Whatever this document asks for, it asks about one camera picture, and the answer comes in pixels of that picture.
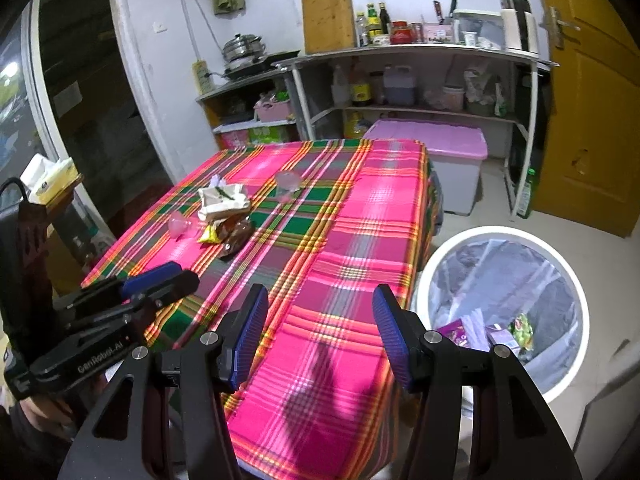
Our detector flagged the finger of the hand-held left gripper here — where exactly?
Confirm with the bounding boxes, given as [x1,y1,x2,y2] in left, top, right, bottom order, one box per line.
[52,261,183,313]
[62,270,201,341]

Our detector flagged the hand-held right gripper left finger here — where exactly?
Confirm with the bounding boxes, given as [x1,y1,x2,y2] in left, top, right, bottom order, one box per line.
[57,282,271,480]

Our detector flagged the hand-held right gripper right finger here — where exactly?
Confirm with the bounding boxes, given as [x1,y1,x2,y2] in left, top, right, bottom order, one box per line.
[372,282,583,480]

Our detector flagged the purple snack packet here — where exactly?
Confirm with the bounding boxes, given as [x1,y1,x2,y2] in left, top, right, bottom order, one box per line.
[435,319,473,347]

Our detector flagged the cream paper bag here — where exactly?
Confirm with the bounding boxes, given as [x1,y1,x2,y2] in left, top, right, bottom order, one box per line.
[197,185,251,222]

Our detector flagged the purple carton box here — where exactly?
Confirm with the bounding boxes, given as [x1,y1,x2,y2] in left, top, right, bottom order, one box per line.
[485,324,516,353]

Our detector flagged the clear plastic bin liner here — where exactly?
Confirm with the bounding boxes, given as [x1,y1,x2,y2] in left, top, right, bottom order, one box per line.
[430,240,583,361]

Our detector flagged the green snack wrapper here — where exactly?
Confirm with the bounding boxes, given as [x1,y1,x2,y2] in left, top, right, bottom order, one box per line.
[509,312,536,351]

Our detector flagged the pinkish clear plastic cup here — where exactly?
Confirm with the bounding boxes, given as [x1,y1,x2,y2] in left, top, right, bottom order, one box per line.
[275,171,301,201]

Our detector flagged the white round waste bin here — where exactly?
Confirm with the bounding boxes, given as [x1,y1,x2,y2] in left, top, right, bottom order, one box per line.
[416,226,598,403]

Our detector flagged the person's left hand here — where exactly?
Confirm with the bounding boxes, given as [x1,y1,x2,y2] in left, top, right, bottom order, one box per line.
[15,392,76,431]

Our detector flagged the pink green plaid tablecloth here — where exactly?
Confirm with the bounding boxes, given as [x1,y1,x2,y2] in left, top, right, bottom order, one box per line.
[80,139,443,480]

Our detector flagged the tissue box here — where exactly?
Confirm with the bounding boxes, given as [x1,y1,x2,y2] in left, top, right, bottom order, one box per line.
[22,154,81,203]

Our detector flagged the low wooden shelf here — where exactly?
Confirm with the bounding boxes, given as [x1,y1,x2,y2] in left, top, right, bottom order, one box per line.
[195,67,301,151]

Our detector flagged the green bottle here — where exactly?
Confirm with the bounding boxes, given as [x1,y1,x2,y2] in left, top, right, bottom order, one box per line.
[517,167,540,219]

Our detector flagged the storage box with pink lid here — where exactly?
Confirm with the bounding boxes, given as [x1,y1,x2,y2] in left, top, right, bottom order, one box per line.
[364,119,488,217]

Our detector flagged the yellowed power strip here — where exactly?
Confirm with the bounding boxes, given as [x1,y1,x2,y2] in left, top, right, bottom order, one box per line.
[192,60,210,96]

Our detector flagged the pink plastic basket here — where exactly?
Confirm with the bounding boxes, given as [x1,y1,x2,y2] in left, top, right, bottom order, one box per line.
[254,97,293,123]

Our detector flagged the grey metal shelf rack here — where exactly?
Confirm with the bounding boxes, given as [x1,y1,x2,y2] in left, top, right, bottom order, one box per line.
[274,42,560,221]

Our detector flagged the black induction cooker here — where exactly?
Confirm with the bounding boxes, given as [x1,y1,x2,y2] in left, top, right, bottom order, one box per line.
[222,50,301,81]

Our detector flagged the steel pot with lid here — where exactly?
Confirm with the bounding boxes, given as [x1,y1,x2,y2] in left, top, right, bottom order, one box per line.
[221,33,266,63]

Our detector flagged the brown bottle yellow label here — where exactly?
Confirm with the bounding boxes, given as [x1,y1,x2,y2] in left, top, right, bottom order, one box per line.
[349,62,371,107]

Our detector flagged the purple liquid plastic jug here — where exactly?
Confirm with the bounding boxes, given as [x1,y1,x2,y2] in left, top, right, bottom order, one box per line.
[382,65,417,106]

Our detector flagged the white plastic bottle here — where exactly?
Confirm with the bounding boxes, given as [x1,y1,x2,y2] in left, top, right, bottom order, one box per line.
[331,65,351,108]

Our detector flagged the yellow wooden door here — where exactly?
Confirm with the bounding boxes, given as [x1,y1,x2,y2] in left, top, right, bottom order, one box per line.
[530,0,640,238]

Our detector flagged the wooden cutting board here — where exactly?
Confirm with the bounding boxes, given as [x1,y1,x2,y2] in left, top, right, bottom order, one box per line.
[301,0,357,55]

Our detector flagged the clear plastic container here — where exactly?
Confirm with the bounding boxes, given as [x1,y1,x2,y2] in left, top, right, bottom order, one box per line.
[452,10,503,50]

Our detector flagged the white black electric kettle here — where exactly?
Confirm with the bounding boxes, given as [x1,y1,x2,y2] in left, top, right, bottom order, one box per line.
[499,0,541,55]

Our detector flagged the grey wall cable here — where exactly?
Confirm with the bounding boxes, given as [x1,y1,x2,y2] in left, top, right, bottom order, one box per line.
[177,0,221,66]

